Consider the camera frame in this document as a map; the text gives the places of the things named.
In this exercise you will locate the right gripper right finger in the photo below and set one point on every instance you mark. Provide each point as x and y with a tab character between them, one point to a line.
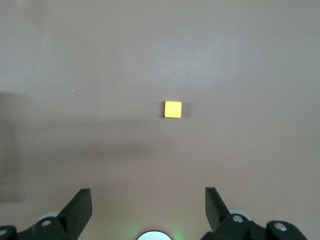
217	215

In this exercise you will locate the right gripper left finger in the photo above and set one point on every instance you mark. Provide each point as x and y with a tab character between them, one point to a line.
75	215

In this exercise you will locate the yellow cube block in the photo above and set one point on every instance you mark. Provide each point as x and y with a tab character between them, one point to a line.
173	109

